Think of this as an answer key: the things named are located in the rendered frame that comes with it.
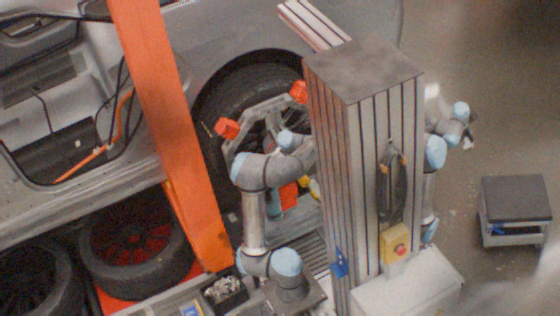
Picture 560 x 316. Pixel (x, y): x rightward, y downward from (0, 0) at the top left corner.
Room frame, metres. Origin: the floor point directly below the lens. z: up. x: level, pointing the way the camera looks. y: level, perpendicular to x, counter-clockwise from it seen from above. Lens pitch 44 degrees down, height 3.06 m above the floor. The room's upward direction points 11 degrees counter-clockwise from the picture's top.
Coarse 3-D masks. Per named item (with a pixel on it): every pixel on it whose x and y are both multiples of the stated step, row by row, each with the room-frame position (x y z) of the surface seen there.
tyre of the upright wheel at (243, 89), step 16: (256, 64) 2.68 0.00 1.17; (272, 64) 2.69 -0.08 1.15; (224, 80) 2.62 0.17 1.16; (240, 80) 2.57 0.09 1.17; (256, 80) 2.54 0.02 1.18; (272, 80) 2.52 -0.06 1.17; (288, 80) 2.54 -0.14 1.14; (304, 80) 2.66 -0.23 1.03; (208, 96) 2.59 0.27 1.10; (224, 96) 2.51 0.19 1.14; (240, 96) 2.46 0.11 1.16; (256, 96) 2.44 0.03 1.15; (272, 96) 2.47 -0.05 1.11; (208, 112) 2.51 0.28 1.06; (224, 112) 2.42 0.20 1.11; (240, 112) 2.41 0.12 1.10; (208, 128) 2.44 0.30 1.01; (208, 144) 2.40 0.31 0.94; (224, 160) 2.37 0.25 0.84; (224, 176) 2.37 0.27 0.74
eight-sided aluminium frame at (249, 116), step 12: (288, 96) 2.44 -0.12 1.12; (252, 108) 2.40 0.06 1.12; (264, 108) 2.39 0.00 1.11; (276, 108) 2.39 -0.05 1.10; (300, 108) 2.42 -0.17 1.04; (240, 120) 2.37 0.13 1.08; (252, 120) 2.34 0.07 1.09; (240, 132) 2.32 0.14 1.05; (228, 144) 2.33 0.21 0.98; (228, 156) 2.29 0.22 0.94; (228, 168) 2.33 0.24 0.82
